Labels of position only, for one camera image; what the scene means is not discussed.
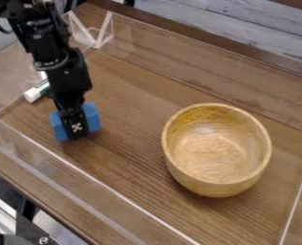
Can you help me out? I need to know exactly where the brown wooden bowl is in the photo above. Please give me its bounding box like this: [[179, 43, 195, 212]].
[[162, 103, 273, 198]]

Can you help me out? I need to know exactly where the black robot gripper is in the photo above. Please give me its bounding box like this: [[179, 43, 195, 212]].
[[33, 47, 93, 140]]

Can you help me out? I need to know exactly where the blue rectangular block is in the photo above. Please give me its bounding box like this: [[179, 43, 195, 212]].
[[49, 102, 102, 142]]

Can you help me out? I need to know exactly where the clear acrylic corner bracket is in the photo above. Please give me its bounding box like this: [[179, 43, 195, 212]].
[[63, 11, 114, 51]]

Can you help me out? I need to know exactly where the green and white marker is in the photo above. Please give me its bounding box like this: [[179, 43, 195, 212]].
[[23, 79, 50, 103]]

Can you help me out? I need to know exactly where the black metal table frame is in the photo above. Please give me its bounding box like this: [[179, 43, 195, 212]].
[[0, 178, 58, 245]]

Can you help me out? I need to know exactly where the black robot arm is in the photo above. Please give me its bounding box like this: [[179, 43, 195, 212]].
[[0, 0, 93, 141]]

